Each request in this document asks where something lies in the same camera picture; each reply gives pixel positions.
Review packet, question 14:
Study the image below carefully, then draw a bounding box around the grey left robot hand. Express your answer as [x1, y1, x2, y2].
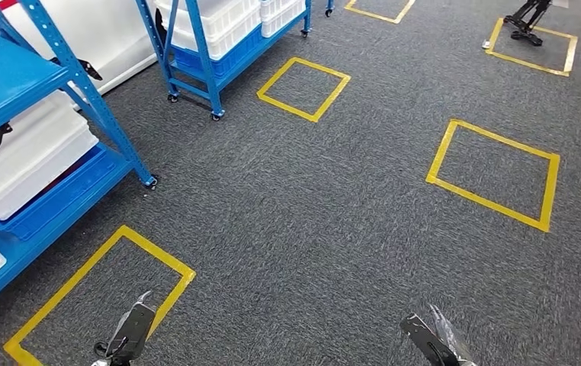
[91, 290, 158, 366]

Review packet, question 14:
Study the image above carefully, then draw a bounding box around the blue metal shelf rack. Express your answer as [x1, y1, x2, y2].
[0, 0, 159, 320]

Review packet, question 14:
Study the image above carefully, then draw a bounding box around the blue plastic crate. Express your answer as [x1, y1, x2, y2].
[172, 25, 266, 81]
[0, 143, 120, 242]

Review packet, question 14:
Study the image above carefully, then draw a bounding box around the small black plastic piece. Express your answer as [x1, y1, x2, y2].
[50, 56, 104, 82]

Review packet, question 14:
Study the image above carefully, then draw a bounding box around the white car with red stripe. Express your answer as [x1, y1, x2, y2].
[0, 0, 160, 110]

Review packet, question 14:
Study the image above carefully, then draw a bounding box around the yellow tape floor square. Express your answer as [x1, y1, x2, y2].
[425, 119, 560, 233]

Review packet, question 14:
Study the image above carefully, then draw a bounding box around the black folding stand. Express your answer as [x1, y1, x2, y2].
[502, 0, 554, 47]

